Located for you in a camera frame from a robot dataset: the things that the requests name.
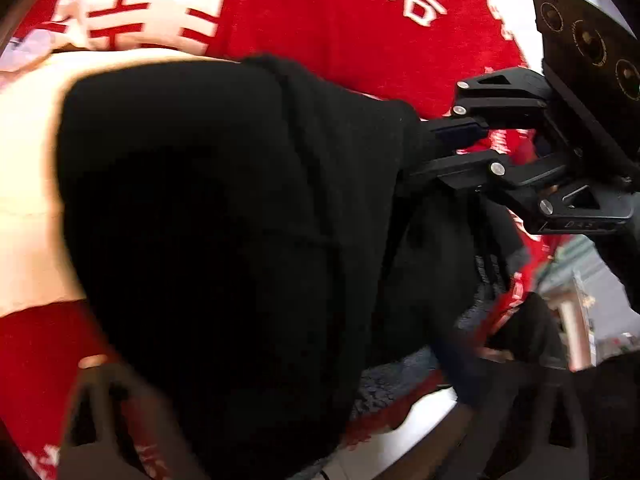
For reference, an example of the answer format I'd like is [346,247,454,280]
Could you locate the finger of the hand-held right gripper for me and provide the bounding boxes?
[432,66,551,143]
[407,150,636,236]

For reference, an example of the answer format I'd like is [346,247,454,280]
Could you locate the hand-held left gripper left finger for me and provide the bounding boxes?
[57,355,201,480]

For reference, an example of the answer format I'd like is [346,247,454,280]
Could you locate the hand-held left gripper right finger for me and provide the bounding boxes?
[432,330,591,480]

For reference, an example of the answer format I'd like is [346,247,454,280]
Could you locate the black pants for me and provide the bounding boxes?
[55,54,566,480]

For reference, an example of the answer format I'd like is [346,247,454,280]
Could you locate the grey leaf-print cloth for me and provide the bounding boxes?
[350,280,506,421]

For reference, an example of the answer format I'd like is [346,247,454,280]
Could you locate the pale cabinet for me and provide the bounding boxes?
[540,240,640,371]

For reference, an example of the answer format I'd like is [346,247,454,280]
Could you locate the red printed blanket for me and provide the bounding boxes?
[0,0,551,480]

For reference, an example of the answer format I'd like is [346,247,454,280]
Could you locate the white cloth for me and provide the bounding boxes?
[0,50,241,316]

